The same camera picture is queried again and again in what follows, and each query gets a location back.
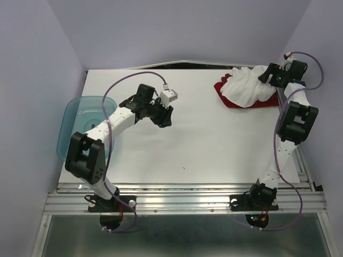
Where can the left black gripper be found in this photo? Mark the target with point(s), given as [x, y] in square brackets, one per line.
[164, 119]

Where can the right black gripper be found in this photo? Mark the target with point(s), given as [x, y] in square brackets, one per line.
[272, 68]

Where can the white ruffled skirt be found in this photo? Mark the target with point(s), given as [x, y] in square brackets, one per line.
[243, 88]

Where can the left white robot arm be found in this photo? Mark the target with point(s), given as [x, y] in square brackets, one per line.
[86, 156]

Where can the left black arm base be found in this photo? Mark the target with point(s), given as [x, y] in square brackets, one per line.
[111, 211]

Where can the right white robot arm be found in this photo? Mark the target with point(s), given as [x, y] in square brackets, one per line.
[293, 126]

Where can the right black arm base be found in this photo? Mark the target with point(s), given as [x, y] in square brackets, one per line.
[252, 206]

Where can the red polka dot skirt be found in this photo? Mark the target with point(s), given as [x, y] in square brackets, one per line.
[271, 102]

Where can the teal plastic bin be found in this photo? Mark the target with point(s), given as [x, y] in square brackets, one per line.
[81, 115]

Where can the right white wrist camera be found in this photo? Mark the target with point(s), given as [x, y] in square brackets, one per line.
[289, 58]

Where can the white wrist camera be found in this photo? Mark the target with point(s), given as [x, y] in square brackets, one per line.
[289, 58]
[167, 96]

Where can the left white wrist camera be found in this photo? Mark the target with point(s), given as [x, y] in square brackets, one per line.
[167, 96]

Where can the aluminium rail frame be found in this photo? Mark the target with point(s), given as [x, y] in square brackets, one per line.
[183, 199]

